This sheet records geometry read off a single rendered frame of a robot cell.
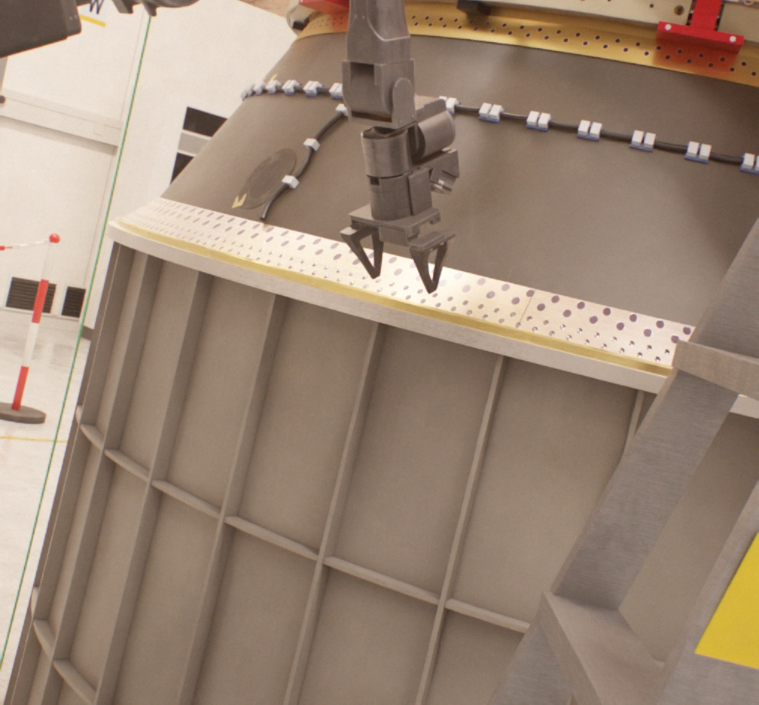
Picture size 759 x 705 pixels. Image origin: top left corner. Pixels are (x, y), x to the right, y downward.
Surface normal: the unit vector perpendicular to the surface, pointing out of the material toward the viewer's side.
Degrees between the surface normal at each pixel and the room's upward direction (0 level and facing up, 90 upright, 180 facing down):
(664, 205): 62
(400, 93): 90
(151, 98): 90
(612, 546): 93
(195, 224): 43
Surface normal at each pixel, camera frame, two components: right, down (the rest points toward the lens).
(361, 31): -0.68, 0.26
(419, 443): -0.38, -0.04
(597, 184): -0.14, -0.47
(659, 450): 0.01, 0.11
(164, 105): -0.73, -0.15
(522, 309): -0.04, -0.73
